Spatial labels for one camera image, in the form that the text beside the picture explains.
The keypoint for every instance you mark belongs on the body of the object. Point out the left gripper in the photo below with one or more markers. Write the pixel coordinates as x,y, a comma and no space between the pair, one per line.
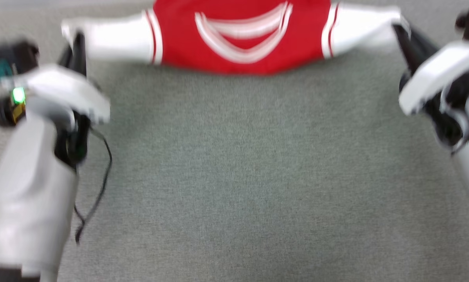
74,141

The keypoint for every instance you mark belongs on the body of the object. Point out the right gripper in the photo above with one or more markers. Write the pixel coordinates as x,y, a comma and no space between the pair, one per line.
450,125

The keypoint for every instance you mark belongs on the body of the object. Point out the red and white shirt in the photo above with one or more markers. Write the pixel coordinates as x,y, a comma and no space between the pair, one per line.
179,39

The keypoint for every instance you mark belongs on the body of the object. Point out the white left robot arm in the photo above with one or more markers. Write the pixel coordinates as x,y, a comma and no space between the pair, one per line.
27,196

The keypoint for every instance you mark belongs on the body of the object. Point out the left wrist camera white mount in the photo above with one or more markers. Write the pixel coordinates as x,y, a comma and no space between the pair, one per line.
62,88

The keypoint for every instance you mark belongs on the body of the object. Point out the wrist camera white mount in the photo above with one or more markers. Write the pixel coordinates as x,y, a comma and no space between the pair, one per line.
438,74
62,88

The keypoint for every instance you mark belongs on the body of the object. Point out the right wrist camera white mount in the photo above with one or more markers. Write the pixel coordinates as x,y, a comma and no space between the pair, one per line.
438,74

